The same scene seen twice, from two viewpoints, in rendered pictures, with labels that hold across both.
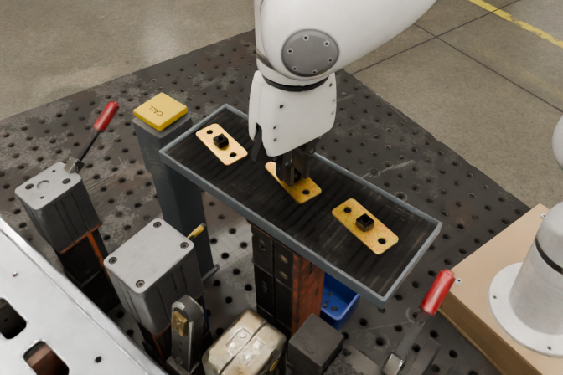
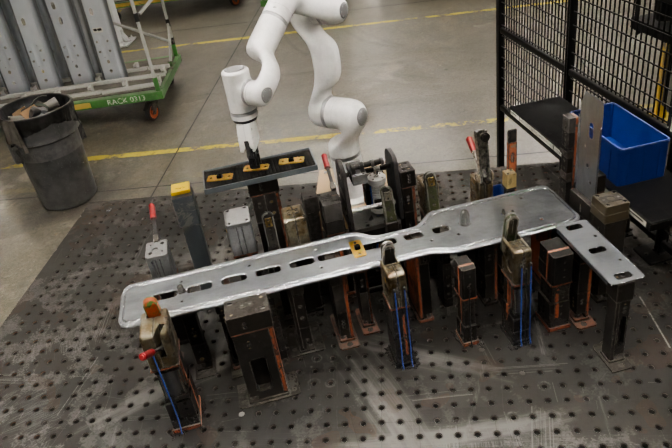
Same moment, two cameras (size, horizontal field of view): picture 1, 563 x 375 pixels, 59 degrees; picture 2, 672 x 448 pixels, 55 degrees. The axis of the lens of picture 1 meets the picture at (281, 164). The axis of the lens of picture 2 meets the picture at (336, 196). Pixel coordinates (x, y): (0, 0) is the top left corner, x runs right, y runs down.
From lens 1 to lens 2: 1.63 m
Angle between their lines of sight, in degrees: 39
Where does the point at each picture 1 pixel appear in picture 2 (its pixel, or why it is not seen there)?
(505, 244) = (323, 188)
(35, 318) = (211, 278)
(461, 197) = (287, 197)
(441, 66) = not seen: hidden behind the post
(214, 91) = (107, 249)
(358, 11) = (272, 79)
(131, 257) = (233, 219)
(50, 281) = (198, 272)
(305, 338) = (306, 195)
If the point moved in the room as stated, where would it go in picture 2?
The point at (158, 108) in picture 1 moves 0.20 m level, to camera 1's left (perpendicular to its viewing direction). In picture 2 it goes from (179, 187) to (128, 218)
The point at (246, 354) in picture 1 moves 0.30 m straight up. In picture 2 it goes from (295, 212) to (278, 124)
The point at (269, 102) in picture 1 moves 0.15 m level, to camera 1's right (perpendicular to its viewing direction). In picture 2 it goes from (248, 129) to (280, 110)
